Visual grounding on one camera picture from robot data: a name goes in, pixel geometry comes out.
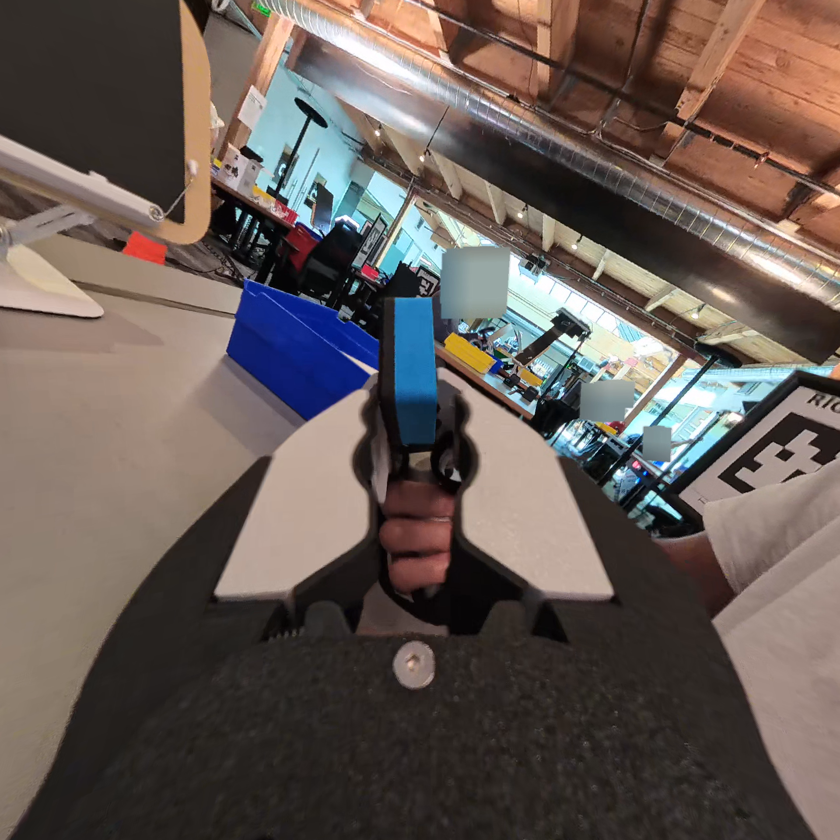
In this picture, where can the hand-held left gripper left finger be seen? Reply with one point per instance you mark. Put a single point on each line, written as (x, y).
(308, 512)

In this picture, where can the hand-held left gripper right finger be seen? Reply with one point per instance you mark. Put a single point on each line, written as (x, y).
(525, 512)

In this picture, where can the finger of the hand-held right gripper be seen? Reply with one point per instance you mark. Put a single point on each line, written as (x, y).
(379, 463)

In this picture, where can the blue whiteboard eraser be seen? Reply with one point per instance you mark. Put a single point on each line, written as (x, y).
(413, 367)

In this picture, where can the blue plastic bin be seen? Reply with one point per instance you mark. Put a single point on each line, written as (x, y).
(295, 354)

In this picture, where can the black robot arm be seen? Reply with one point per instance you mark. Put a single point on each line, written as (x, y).
(558, 334)

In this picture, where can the person's right hand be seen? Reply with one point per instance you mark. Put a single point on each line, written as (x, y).
(417, 538)

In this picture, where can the yellow parts bin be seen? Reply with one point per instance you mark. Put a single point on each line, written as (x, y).
(469, 351)

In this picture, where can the black pole stand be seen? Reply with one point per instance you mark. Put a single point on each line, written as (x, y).
(308, 131)
(669, 420)

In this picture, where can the small framed marker sign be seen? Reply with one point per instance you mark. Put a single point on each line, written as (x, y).
(426, 281)

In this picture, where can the black office chair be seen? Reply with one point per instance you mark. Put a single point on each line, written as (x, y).
(331, 262)

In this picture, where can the black framed marker sign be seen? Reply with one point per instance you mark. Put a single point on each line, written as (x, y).
(774, 459)

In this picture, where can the long dark workbench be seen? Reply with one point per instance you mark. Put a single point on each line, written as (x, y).
(256, 197)

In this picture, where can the orange cone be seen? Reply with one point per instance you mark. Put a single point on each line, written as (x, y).
(144, 248)

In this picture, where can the white cardboard box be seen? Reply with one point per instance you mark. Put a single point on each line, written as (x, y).
(239, 169)

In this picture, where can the white stand base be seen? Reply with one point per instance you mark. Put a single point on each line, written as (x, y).
(39, 282)

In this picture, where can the white paper notice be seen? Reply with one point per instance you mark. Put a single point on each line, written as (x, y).
(251, 107)

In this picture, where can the black board with wooden rim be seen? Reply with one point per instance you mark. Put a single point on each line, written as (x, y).
(85, 85)

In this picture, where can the silver ventilation duct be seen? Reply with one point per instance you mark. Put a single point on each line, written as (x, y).
(590, 164)

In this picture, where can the wooden post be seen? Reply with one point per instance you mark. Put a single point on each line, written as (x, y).
(262, 72)

